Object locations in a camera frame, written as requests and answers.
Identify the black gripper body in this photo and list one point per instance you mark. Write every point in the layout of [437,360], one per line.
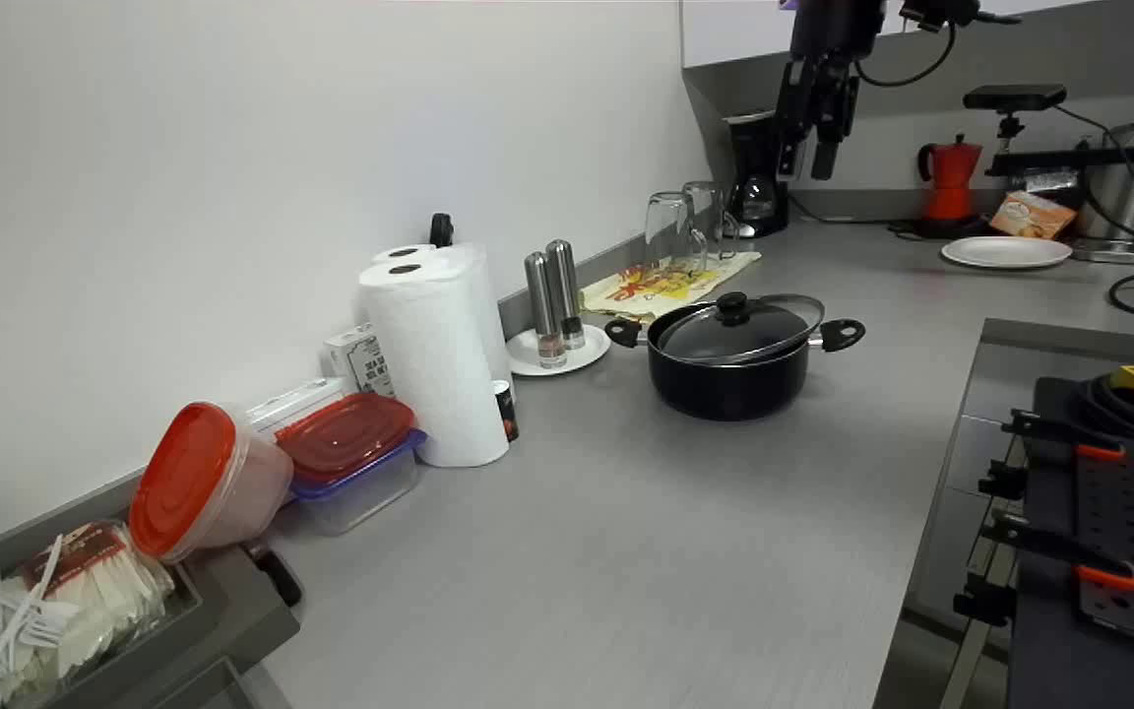
[819,75]

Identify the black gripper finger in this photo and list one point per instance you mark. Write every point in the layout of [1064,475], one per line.
[789,143]
[824,151]

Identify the glass pot lid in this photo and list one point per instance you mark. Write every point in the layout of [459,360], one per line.
[739,328]

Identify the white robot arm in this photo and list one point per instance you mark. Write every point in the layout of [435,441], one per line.
[824,14]

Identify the red moka pot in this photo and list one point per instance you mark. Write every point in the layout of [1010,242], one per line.
[946,167]

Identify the black cooking pot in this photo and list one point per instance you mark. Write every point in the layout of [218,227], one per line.
[745,393]

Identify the flat red-lid container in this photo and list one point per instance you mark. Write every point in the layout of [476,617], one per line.
[353,459]

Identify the black coffee machine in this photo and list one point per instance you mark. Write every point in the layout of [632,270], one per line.
[758,201]

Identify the far upturned drinking glass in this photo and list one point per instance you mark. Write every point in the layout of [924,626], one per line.
[703,209]

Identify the upturned drinking glass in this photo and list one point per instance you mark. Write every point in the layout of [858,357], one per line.
[703,209]
[668,215]

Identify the near upturned drinking glass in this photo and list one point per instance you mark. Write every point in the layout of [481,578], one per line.
[668,215]

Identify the white plate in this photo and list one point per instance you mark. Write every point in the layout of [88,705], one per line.
[1004,253]

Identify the orange snack packet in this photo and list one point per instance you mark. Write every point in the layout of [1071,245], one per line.
[1025,215]

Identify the printed dish towel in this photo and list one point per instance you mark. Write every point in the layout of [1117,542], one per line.
[670,286]

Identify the right steel grinder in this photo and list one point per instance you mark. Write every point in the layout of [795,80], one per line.
[563,282]

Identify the steel grinder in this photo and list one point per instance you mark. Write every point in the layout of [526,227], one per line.
[543,316]
[563,282]

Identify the left steel grinder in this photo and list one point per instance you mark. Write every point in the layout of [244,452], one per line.
[543,316]

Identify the small white saucer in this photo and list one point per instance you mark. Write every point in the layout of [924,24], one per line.
[530,364]

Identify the black-capped spray bottle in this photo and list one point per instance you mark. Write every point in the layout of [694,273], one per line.
[441,230]

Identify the front paper towel roll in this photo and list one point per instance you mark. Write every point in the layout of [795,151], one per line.
[435,360]

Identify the paper towel roll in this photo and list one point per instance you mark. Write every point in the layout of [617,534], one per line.
[481,298]
[435,360]

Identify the rear paper towel roll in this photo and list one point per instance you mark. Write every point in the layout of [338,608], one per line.
[481,298]

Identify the black clamp rack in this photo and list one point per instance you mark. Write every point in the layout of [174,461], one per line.
[1060,551]

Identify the black dial knob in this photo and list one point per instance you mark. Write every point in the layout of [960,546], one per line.
[277,574]

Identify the grey tray bin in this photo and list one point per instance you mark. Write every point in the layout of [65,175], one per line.
[224,617]

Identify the bag of white cutlery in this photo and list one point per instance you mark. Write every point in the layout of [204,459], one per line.
[71,603]

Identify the black camera on stand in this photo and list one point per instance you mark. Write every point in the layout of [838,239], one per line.
[1010,98]

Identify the white wall outlet box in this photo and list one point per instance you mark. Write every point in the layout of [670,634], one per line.
[354,360]

